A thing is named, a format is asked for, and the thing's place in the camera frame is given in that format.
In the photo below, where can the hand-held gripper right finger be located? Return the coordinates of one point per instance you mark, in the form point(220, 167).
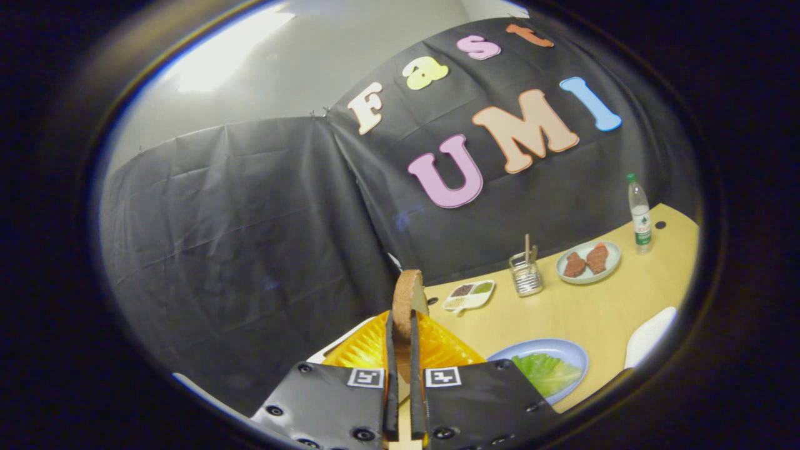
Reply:
point(417, 375)

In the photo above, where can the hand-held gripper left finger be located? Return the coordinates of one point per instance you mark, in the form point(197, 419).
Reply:
point(391, 375)

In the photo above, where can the brown bread slice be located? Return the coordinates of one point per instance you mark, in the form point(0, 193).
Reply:
point(406, 300)

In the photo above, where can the green lettuce leaf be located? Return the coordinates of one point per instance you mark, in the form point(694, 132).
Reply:
point(547, 374)

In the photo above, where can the white toaster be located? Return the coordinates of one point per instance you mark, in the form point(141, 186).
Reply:
point(334, 349)

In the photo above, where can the white condiment tray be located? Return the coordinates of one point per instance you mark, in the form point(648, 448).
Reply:
point(469, 295)

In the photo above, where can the light blue plate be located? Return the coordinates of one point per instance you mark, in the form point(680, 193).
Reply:
point(537, 347)

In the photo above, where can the metal mesh holder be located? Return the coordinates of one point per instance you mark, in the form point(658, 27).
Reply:
point(527, 278)

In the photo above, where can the red meat patty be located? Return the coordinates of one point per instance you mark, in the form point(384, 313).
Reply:
point(597, 257)
point(574, 265)

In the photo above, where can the black backdrop cloth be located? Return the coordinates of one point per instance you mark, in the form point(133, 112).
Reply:
point(219, 250)

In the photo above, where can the pale green plate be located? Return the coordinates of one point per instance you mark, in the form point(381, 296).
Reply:
point(609, 265)

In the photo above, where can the white rounded plate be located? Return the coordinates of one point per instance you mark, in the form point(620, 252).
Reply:
point(650, 334)

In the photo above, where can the clear plastic water bottle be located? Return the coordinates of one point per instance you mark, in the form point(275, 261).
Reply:
point(640, 215)

